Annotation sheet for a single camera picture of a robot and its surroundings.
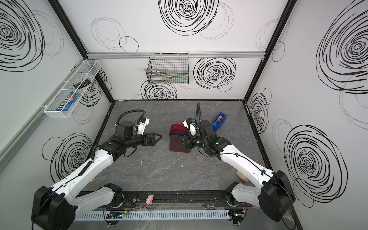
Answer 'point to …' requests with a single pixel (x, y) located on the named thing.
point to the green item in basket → (178, 79)
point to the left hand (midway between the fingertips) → (156, 136)
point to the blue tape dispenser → (219, 121)
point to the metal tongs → (166, 74)
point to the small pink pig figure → (149, 200)
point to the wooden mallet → (242, 177)
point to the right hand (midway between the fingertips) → (179, 141)
